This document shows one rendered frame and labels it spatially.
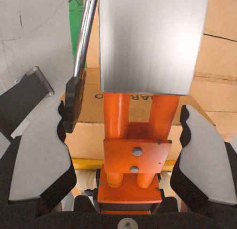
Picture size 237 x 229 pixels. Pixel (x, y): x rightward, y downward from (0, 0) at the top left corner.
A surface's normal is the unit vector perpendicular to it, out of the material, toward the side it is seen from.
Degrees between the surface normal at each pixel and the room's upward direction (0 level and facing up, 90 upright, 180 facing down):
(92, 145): 0
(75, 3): 0
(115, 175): 1
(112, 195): 90
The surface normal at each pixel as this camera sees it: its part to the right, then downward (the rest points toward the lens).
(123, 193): 0.03, -0.84
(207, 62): -0.02, 0.54
